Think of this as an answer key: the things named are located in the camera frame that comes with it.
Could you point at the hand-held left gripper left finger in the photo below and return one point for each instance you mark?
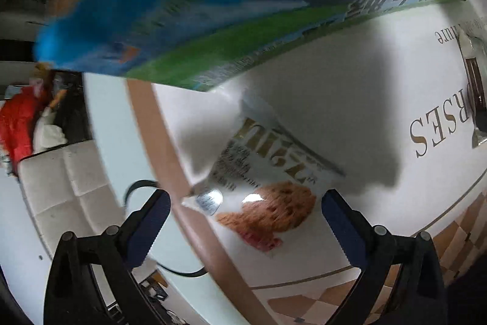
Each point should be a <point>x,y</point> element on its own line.
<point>152,218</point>

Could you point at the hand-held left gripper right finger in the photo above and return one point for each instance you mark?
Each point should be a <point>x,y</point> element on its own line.
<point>342,229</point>

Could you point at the white cookie packet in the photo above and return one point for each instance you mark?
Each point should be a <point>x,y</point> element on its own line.
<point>266,188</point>

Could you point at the blue and green carton box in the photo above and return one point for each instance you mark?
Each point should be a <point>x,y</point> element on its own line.
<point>213,5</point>

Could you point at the white sofa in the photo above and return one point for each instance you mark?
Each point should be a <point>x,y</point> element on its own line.
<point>57,188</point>

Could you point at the white cushion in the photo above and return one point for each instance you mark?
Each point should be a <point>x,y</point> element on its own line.
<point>49,136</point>

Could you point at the red cloth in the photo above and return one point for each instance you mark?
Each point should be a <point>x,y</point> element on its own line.
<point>19,127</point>

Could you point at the yellow toy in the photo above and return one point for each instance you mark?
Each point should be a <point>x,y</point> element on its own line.
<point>41,72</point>

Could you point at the brown and silver snack packet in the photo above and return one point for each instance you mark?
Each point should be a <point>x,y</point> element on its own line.
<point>475,89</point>

